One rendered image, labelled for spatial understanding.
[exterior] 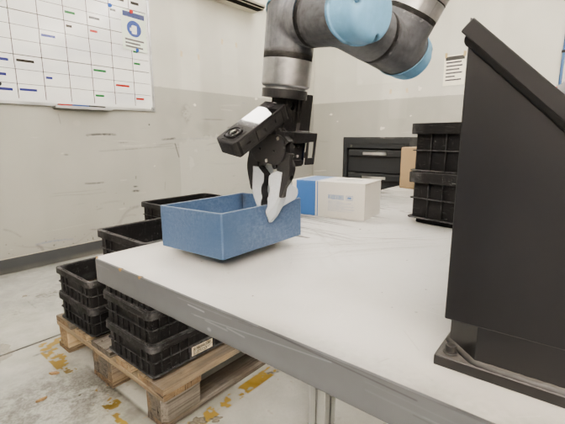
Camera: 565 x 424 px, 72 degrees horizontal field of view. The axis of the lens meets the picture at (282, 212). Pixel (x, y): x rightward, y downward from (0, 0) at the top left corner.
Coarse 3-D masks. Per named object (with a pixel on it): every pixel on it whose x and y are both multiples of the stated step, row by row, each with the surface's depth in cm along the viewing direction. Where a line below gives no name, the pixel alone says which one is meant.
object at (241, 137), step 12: (264, 108) 59; (276, 108) 58; (240, 120) 57; (252, 120) 56; (264, 120) 56; (276, 120) 57; (228, 132) 55; (240, 132) 54; (252, 132) 54; (264, 132) 56; (228, 144) 54; (240, 144) 53; (252, 144) 55; (240, 156) 54
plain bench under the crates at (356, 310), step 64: (384, 192) 142; (128, 256) 66; (192, 256) 66; (256, 256) 66; (320, 256) 66; (384, 256) 66; (448, 256) 66; (192, 320) 49; (256, 320) 43; (320, 320) 43; (384, 320) 43; (448, 320) 43; (320, 384) 37; (384, 384) 32; (448, 384) 32
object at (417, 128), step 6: (414, 126) 88; (420, 126) 87; (426, 126) 86; (432, 126) 84; (438, 126) 83; (444, 126) 82; (450, 126) 81; (456, 126) 80; (414, 132) 88; (420, 132) 87; (426, 132) 86; (432, 132) 85; (438, 132) 84; (444, 132) 83; (450, 132) 82; (456, 132) 81
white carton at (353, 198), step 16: (320, 176) 110; (304, 192) 100; (320, 192) 98; (336, 192) 96; (352, 192) 93; (368, 192) 94; (304, 208) 101; (320, 208) 99; (336, 208) 96; (352, 208) 94; (368, 208) 95
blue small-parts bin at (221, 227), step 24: (168, 216) 64; (192, 216) 60; (216, 216) 56; (240, 216) 59; (264, 216) 64; (288, 216) 69; (168, 240) 65; (192, 240) 61; (216, 240) 57; (240, 240) 60; (264, 240) 64
